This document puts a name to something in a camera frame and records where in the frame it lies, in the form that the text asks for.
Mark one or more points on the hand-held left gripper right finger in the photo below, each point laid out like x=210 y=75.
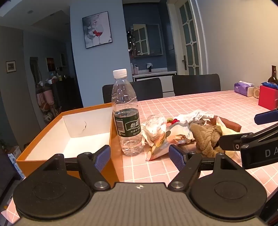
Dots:
x=176 y=157

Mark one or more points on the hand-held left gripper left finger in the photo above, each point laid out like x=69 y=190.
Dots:
x=102 y=157

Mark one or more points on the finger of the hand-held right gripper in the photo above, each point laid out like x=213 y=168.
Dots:
x=230 y=141
x=266 y=117

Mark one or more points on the orange cardboard box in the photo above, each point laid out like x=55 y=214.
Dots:
x=117 y=152

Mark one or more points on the tan knitted cloth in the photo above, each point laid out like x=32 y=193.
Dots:
x=206 y=137

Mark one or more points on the clear plastic bag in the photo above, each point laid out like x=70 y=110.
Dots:
x=153 y=128

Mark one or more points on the white cloth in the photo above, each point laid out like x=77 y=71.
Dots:
x=195 y=115

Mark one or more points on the brown and cream fabric piece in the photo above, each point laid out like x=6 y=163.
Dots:
x=229 y=126

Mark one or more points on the printed snack packet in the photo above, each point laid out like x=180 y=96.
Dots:
x=159 y=151

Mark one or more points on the red box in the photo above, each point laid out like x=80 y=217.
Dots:
x=268 y=97

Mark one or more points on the small beige speaker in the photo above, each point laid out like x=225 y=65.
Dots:
x=257 y=93

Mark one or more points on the blue packet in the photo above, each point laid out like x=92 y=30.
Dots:
x=270 y=85

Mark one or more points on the purple tissue pack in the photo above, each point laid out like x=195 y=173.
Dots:
x=242 y=88

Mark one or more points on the pink checked tablecloth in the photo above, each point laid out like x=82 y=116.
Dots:
x=217 y=104

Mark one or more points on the dark wine bottle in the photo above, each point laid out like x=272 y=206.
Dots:
x=273 y=77

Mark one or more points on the clear plastic water bottle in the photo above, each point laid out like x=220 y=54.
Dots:
x=126 y=97

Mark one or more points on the black dining chair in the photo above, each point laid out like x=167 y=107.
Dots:
x=147 y=89
x=195 y=84

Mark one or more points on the white counter cabinet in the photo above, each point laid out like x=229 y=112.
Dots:
x=167 y=83

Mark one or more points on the dark cluttered sideboard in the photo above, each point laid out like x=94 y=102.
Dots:
x=64 y=93

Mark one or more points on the black item on counter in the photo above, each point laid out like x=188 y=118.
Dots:
x=149 y=67

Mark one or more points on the dark framed picture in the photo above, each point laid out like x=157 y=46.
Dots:
x=50 y=64

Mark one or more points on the white glazed door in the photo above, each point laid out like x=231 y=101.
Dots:
x=189 y=37

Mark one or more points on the framed wine glass picture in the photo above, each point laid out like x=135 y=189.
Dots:
x=96 y=29

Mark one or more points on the small framed picture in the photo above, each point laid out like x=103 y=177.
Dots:
x=10 y=66

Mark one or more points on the mirrored wall cabinet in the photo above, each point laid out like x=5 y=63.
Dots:
x=152 y=41

